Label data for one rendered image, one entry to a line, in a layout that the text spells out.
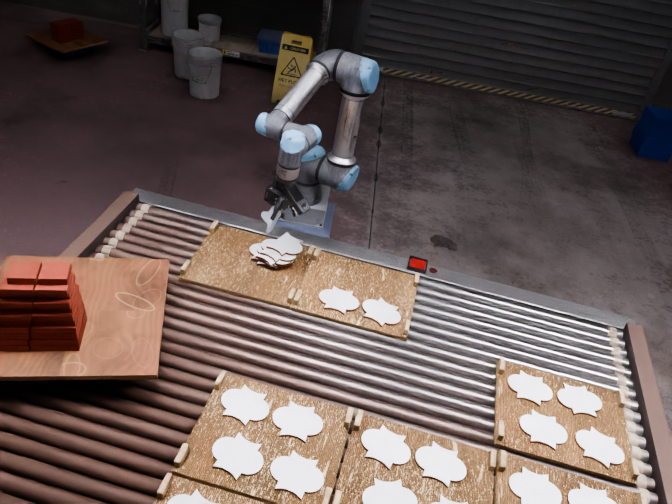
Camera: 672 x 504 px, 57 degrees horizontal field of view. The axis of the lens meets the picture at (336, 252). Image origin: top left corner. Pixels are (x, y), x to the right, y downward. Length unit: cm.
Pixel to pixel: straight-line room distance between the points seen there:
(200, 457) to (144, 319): 45
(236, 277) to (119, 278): 41
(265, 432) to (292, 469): 14
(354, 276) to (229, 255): 47
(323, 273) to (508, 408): 80
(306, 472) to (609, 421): 98
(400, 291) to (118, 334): 100
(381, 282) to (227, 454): 92
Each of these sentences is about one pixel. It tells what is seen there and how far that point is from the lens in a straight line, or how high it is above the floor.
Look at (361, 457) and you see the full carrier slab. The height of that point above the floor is 94.
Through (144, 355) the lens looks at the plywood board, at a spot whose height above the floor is 104.
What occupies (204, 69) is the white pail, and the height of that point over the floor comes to 28.
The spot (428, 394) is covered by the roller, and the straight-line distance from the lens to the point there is 200.
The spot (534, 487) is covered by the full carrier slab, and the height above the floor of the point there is 95.
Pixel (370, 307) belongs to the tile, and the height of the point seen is 95.
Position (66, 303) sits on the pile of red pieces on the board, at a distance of 175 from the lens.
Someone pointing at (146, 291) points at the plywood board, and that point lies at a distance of 202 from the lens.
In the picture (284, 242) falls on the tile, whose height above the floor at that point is 100.
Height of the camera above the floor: 239
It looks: 37 degrees down
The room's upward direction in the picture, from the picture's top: 11 degrees clockwise
